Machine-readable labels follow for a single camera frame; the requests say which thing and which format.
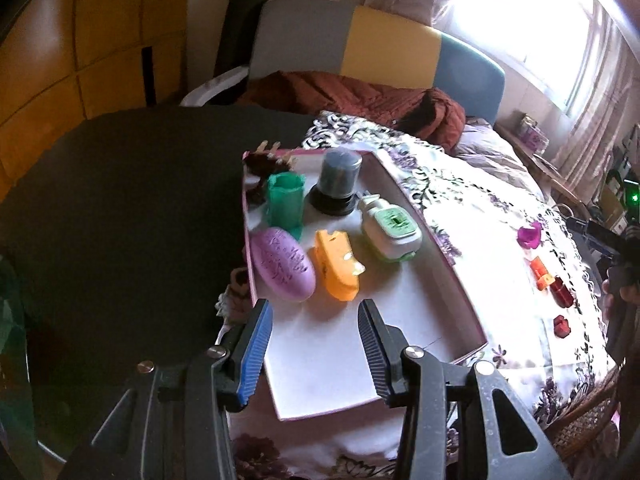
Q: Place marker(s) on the left gripper black-padded right finger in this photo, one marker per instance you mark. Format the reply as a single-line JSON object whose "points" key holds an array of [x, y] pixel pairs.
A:
{"points": [[383, 345]]}

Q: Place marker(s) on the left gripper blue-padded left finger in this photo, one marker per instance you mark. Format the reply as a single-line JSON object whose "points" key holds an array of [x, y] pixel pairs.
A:
{"points": [[247, 348]]}

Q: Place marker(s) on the red metallic cylinder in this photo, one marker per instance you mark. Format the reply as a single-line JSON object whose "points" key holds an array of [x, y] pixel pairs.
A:
{"points": [[561, 294]]}

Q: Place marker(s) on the yellow orange plastic case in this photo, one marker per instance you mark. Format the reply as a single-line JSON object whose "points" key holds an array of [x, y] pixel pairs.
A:
{"points": [[339, 268]]}

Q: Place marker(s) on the orange perforated cube block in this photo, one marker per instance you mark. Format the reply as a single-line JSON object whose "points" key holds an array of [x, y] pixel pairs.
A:
{"points": [[543, 277]]}

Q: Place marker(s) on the magenta plastic spool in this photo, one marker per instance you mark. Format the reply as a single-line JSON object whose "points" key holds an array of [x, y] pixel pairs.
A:
{"points": [[529, 237]]}

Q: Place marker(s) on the purple oval soap box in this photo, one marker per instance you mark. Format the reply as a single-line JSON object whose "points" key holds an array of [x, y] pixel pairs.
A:
{"points": [[283, 264]]}

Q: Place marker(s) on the white green plug-in device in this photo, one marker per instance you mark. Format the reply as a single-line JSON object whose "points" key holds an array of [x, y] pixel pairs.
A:
{"points": [[390, 230]]}

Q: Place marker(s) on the black round clear-lidded container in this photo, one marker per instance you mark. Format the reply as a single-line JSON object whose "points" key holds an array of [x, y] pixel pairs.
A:
{"points": [[335, 191]]}

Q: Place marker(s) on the green plastic cup holder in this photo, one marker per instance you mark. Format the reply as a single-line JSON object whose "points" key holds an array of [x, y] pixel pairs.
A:
{"points": [[285, 193]]}

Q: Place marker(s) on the right hand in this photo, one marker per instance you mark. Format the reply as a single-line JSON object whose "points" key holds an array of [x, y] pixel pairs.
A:
{"points": [[620, 289]]}

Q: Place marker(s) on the small red toy piece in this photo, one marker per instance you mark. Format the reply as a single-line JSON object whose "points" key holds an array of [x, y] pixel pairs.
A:
{"points": [[561, 326]]}

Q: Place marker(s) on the white floral embroidered tablecloth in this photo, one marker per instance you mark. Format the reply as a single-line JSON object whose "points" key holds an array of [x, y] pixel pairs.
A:
{"points": [[475, 218]]}

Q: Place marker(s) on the wooden side table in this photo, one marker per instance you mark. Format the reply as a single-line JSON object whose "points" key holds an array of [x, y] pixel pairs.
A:
{"points": [[548, 179]]}

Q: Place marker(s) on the black round table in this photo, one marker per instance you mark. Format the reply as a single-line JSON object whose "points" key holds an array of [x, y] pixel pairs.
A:
{"points": [[122, 236]]}

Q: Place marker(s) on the dark brown hair clip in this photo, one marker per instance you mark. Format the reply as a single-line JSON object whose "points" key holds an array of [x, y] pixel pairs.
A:
{"points": [[267, 160]]}

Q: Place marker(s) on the rust brown quilted blanket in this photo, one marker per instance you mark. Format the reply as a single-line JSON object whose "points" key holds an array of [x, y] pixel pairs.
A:
{"points": [[427, 113]]}

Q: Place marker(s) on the bright window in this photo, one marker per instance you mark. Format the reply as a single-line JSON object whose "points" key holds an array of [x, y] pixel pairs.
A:
{"points": [[557, 45]]}

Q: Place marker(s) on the grey yellow blue headboard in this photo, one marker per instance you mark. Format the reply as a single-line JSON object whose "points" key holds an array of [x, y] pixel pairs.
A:
{"points": [[374, 46]]}

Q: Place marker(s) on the wooden wardrobe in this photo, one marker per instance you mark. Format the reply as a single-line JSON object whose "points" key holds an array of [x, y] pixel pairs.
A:
{"points": [[66, 61]]}

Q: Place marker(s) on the black camera box green light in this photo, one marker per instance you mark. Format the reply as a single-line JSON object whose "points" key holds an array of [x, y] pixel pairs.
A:
{"points": [[632, 203]]}

